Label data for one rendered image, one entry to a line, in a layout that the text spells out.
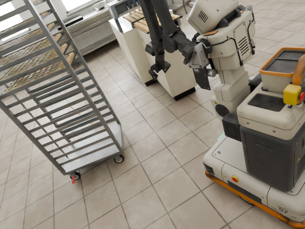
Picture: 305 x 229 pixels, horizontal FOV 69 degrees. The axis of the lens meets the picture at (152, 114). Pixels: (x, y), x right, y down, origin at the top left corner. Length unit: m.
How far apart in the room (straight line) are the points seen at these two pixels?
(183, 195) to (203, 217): 0.23
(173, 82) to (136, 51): 0.77
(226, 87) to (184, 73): 1.33
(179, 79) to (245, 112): 1.60
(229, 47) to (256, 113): 0.34
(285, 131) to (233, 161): 0.59
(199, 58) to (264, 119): 0.40
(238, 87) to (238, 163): 0.49
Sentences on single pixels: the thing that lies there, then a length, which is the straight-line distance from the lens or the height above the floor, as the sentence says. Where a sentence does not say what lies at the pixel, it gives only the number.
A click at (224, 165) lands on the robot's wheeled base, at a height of 0.28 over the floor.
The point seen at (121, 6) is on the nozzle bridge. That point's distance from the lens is 3.04.
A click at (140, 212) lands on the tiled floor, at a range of 1.87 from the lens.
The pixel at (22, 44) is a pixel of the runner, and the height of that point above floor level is 1.32.
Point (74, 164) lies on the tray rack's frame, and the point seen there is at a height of 0.15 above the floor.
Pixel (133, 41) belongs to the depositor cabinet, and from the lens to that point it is 3.03.
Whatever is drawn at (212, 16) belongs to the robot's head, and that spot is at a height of 1.18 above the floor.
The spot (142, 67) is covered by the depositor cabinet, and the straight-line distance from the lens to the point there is 3.15.
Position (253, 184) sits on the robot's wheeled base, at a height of 0.27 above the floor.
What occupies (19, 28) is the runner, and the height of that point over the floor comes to 1.41.
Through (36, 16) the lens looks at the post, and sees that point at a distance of 1.70.
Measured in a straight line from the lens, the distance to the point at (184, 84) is 2.66.
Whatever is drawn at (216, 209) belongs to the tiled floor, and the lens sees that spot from 1.72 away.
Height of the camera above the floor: 1.50
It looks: 34 degrees down
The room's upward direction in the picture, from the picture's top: 24 degrees counter-clockwise
